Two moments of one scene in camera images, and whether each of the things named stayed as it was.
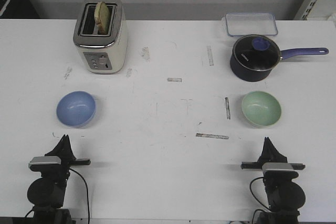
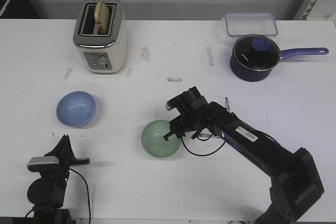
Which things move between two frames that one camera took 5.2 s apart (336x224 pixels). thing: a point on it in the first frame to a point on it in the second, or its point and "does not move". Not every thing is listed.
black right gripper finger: x=265 y=154 to x=166 y=137
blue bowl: x=76 y=109 does not move
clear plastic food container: x=247 y=23 does not move
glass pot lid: x=257 y=52 does not move
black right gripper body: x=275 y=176 to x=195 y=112
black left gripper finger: x=67 y=155 does not move
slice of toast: x=102 y=18 does not move
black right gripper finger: x=270 y=153 to x=196 y=134
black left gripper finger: x=62 y=148 does not move
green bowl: x=261 y=108 to x=153 y=139
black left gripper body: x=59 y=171 does not move
